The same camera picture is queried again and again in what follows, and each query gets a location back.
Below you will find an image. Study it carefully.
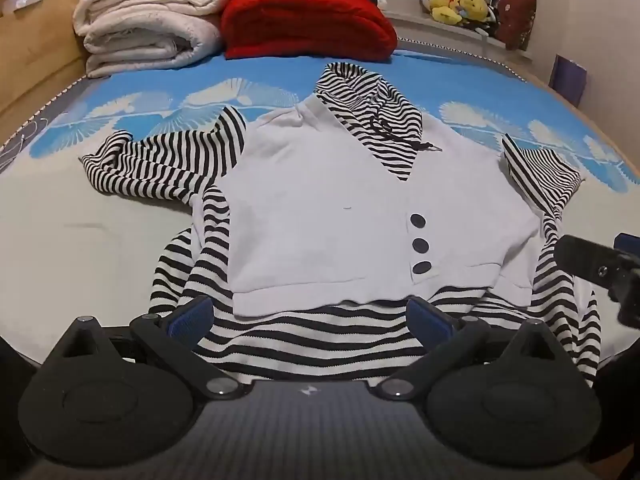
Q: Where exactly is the purple box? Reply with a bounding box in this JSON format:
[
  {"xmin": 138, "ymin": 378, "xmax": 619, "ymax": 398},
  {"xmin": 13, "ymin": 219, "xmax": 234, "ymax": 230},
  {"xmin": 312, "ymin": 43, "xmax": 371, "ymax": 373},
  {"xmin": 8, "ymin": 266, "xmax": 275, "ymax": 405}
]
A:
[{"xmin": 549, "ymin": 54, "xmax": 588, "ymax": 107}]

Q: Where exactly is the striped hoodie with white vest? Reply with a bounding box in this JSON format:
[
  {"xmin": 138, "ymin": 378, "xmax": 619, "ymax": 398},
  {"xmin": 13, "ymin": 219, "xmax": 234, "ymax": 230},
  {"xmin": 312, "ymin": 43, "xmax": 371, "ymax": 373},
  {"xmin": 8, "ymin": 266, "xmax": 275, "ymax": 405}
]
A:
[{"xmin": 80, "ymin": 62, "xmax": 601, "ymax": 386}]

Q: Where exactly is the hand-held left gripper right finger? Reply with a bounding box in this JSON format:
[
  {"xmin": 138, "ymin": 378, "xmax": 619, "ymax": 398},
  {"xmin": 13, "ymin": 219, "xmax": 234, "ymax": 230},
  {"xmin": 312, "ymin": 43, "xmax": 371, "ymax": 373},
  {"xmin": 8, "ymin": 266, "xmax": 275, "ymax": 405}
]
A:
[{"xmin": 375, "ymin": 296, "xmax": 568, "ymax": 402}]

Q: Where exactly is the folded red blanket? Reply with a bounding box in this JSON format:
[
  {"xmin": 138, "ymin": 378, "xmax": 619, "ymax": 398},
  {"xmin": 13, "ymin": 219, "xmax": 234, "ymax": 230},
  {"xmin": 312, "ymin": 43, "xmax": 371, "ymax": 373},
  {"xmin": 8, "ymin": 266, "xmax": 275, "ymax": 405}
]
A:
[{"xmin": 220, "ymin": 0, "xmax": 399, "ymax": 62}]

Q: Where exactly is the folded white blanket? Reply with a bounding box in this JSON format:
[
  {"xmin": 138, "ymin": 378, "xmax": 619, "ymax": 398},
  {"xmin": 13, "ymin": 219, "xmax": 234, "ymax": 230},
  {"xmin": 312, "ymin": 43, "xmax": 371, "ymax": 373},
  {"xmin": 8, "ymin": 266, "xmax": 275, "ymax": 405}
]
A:
[{"xmin": 74, "ymin": 0, "xmax": 231, "ymax": 79}]

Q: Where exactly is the blue and cream bed mat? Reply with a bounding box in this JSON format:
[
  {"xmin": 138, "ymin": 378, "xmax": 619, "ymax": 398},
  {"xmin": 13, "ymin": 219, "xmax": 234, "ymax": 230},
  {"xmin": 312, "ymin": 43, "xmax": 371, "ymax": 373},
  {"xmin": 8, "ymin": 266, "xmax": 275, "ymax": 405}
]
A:
[{"xmin": 0, "ymin": 50, "xmax": 640, "ymax": 363}]

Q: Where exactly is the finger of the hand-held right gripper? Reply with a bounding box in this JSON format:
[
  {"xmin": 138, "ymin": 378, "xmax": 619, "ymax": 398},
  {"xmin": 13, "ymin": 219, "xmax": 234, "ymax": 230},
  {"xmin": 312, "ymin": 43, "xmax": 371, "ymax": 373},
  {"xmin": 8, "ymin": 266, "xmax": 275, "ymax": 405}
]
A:
[{"xmin": 554, "ymin": 234, "xmax": 627, "ymax": 288}]

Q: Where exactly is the wooden bed frame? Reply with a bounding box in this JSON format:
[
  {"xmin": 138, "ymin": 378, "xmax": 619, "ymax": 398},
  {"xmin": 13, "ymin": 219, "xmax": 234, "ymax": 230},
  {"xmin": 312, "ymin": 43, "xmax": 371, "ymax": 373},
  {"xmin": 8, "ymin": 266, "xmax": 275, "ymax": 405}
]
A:
[{"xmin": 0, "ymin": 0, "xmax": 108, "ymax": 136}]

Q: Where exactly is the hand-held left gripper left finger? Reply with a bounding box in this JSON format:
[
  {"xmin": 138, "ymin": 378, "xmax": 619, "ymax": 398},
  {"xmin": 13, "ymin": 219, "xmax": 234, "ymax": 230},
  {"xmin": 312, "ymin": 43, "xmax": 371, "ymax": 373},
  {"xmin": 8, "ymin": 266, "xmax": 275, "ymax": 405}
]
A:
[{"xmin": 54, "ymin": 295, "xmax": 243, "ymax": 402}]

